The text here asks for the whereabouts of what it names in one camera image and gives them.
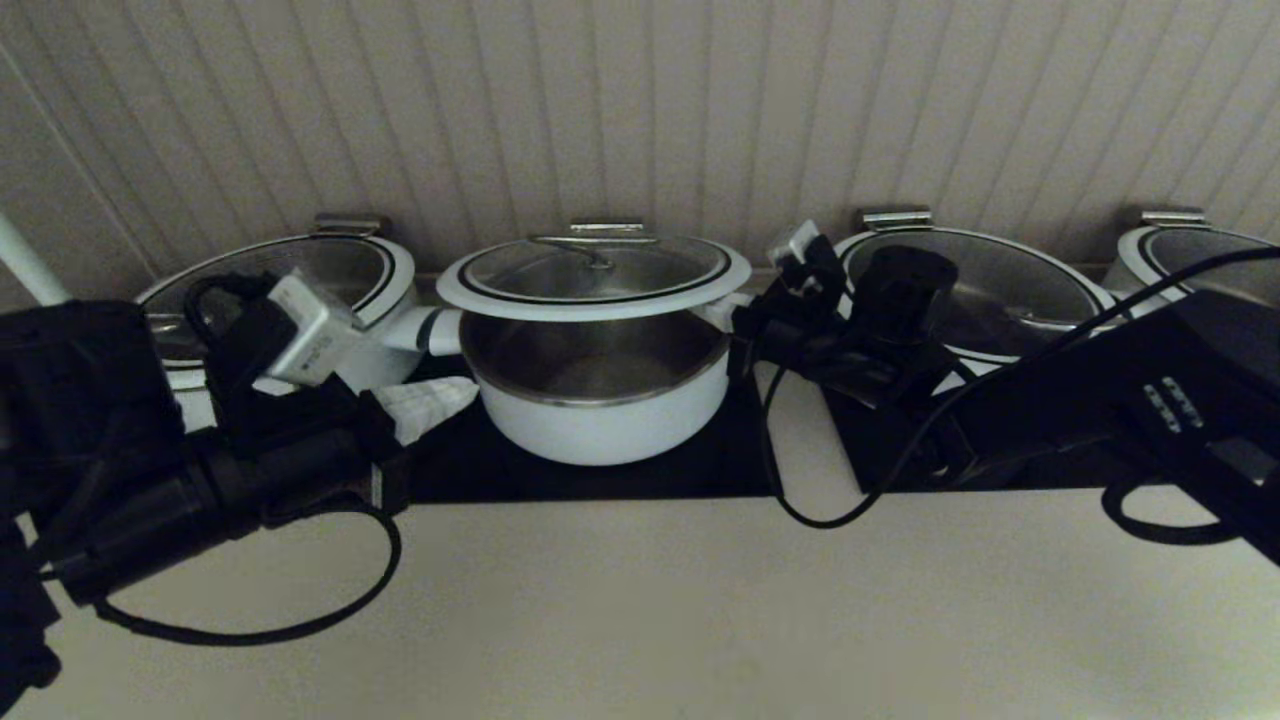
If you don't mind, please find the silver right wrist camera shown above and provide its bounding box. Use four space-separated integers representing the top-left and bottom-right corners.
768 222 823 269

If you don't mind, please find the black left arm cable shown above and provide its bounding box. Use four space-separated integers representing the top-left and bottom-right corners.
183 272 277 336
93 503 404 647

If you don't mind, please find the black glass cooktop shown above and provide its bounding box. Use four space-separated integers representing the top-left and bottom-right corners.
405 350 777 502
822 380 1111 494

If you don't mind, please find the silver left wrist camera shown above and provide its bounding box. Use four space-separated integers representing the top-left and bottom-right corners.
262 270 363 389

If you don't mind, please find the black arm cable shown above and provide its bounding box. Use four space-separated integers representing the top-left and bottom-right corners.
93 503 404 647
183 272 277 336
760 245 1280 530
1100 483 1253 547

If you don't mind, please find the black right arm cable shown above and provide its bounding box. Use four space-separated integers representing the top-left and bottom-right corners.
760 245 1280 530
1100 483 1253 547

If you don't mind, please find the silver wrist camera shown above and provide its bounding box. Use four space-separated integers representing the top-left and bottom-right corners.
768 222 823 269
262 270 363 389

